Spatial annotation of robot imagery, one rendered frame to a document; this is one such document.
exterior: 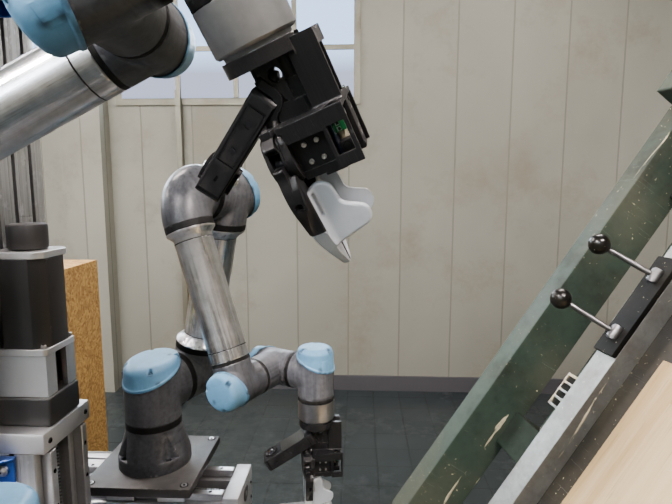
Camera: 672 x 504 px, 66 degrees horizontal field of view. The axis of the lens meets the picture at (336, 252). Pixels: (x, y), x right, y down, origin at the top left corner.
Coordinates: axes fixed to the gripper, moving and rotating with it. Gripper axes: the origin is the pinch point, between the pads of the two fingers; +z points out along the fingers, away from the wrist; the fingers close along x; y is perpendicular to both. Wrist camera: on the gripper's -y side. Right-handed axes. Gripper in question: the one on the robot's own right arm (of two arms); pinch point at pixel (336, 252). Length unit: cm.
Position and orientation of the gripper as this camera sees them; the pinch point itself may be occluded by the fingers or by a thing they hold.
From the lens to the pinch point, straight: 51.5
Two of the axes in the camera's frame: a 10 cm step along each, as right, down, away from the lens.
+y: 9.0, -3.2, -2.9
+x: 1.1, -4.6, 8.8
